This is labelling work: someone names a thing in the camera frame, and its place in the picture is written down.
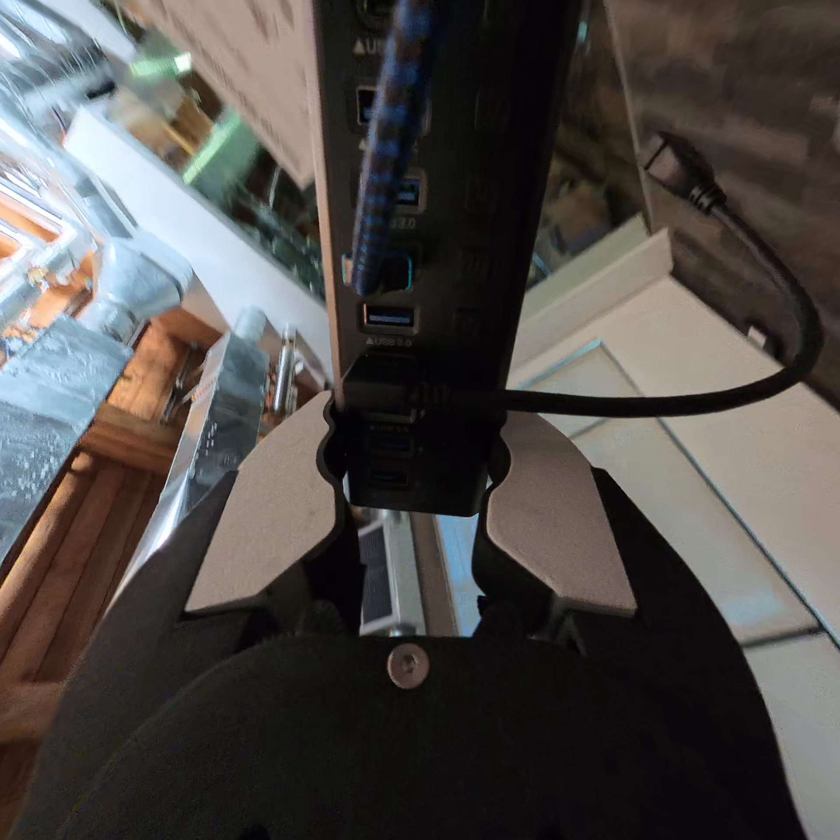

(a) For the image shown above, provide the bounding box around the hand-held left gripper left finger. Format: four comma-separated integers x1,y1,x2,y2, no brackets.
184,390,364,634

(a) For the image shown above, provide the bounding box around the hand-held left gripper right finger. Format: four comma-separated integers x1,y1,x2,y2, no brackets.
471,412,639,636

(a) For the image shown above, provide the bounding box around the black angled-plug USB cable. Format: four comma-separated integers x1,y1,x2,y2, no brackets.
341,131,824,421

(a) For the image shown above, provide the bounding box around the long black multiport USB hub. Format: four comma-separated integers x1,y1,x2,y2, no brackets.
311,0,585,517

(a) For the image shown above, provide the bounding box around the blue braided USB cable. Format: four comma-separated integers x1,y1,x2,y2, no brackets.
350,0,438,298

